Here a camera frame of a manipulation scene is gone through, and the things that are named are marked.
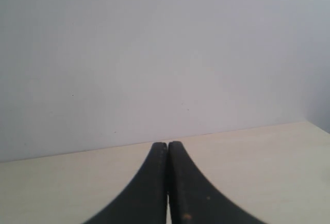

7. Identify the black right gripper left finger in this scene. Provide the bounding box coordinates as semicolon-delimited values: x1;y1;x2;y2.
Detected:
86;142;168;224

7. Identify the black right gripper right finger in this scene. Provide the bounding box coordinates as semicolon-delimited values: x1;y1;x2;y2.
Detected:
168;141;263;223

